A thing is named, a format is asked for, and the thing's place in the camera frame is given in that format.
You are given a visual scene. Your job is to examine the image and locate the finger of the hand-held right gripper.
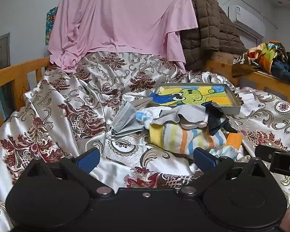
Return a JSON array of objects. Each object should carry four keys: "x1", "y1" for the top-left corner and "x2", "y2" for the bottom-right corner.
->
[{"x1": 254, "y1": 144, "x2": 274, "y2": 162}]

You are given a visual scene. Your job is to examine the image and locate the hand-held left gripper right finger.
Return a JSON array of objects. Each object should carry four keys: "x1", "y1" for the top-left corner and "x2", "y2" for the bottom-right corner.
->
[{"x1": 178, "y1": 147, "x2": 271, "y2": 197}]

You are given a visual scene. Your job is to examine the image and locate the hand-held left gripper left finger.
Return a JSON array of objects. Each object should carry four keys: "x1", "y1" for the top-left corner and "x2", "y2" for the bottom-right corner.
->
[{"x1": 21, "y1": 147, "x2": 113, "y2": 197}]

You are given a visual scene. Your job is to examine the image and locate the navy dotted cloth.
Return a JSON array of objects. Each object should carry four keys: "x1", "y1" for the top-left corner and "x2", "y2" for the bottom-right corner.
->
[{"x1": 202, "y1": 101, "x2": 238, "y2": 134}]

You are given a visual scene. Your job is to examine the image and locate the shallow grey box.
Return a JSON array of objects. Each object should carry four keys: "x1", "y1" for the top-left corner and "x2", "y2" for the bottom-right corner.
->
[{"x1": 148, "y1": 83, "x2": 242, "y2": 115}]

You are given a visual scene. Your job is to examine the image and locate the grey cloth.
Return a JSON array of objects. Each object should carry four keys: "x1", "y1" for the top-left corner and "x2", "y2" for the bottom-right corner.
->
[{"x1": 153, "y1": 105, "x2": 208, "y2": 129}]

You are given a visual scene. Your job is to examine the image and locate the grey face mask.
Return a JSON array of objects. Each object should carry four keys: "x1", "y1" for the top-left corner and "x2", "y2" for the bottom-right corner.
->
[
  {"x1": 106, "y1": 125, "x2": 145, "y2": 139},
  {"x1": 111, "y1": 101, "x2": 138, "y2": 131}
]

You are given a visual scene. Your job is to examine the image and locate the white blue plush toy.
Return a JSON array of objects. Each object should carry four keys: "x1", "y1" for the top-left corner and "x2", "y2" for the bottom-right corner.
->
[{"x1": 135, "y1": 107, "x2": 165, "y2": 129}]

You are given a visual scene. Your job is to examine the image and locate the floral satin blanket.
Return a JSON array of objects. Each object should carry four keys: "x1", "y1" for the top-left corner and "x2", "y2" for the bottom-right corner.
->
[{"x1": 0, "y1": 51, "x2": 290, "y2": 232}]

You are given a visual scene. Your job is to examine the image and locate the beige folded cloth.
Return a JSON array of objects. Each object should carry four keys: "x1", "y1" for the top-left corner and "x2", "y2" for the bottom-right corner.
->
[{"x1": 129, "y1": 97, "x2": 153, "y2": 108}]

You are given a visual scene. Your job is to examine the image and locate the blue jeans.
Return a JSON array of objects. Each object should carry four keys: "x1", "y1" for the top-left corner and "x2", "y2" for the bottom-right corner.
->
[{"x1": 270, "y1": 60, "x2": 290, "y2": 85}]

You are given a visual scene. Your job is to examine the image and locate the colourful clothes pile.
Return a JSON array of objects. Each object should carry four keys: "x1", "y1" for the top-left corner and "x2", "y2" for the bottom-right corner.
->
[{"x1": 247, "y1": 41, "x2": 288, "y2": 74}]

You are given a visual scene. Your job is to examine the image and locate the brown quilted jacket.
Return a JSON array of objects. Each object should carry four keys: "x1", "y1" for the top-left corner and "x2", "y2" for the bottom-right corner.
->
[{"x1": 180, "y1": 0, "x2": 247, "y2": 74}]

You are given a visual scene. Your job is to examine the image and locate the white air conditioner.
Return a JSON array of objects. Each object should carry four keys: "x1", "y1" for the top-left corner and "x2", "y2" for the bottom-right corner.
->
[{"x1": 228, "y1": 5, "x2": 266, "y2": 38}]

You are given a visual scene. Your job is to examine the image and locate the grey door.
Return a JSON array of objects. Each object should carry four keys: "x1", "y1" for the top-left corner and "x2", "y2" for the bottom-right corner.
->
[{"x1": 0, "y1": 32, "x2": 10, "y2": 74}]

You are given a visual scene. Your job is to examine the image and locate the pink bed sheet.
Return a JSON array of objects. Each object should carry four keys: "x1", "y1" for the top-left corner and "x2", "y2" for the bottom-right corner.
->
[{"x1": 48, "y1": 0, "x2": 199, "y2": 74}]

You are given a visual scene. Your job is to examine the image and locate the wooden bed frame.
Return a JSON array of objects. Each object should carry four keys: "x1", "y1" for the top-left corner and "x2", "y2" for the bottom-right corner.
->
[{"x1": 0, "y1": 52, "x2": 290, "y2": 128}]

